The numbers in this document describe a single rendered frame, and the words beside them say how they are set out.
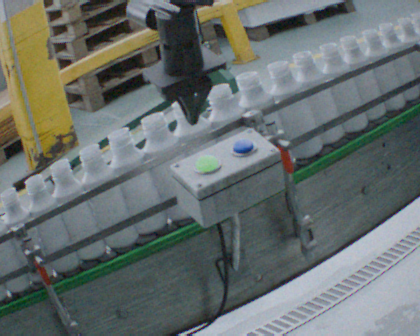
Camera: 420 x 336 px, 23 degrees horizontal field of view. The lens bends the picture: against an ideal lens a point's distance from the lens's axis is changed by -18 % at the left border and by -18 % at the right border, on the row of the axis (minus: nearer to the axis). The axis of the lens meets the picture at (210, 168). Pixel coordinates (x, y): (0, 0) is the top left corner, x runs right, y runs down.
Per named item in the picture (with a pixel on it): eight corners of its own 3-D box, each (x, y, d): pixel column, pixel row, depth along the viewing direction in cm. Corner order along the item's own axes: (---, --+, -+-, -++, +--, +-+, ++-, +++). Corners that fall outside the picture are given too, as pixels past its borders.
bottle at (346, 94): (365, 132, 197) (337, 48, 192) (339, 136, 199) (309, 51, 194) (372, 120, 202) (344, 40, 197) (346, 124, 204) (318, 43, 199)
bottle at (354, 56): (372, 124, 199) (344, 43, 195) (357, 120, 205) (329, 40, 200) (391, 113, 201) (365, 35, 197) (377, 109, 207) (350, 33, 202)
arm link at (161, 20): (168, 16, 151) (202, 3, 153) (143, 5, 156) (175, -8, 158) (174, 54, 155) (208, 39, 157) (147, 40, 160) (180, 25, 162)
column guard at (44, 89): (71, 144, 681) (35, 0, 649) (87, 151, 651) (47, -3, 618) (24, 170, 668) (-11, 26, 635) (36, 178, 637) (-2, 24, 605)
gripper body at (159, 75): (142, 81, 162) (137, 40, 158) (205, 55, 166) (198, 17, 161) (163, 99, 158) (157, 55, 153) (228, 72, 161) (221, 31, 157)
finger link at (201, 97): (151, 125, 167) (143, 72, 162) (195, 106, 170) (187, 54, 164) (174, 147, 162) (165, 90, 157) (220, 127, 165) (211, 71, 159)
